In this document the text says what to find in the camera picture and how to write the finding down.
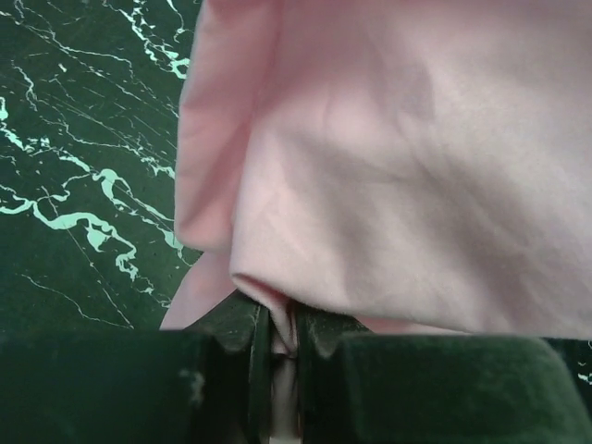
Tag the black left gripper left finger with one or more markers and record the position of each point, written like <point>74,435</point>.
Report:
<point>208,383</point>

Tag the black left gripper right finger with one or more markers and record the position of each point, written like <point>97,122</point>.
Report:
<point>357,386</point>

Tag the pink satin pillowcase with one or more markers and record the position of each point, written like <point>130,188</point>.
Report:
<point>424,166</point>

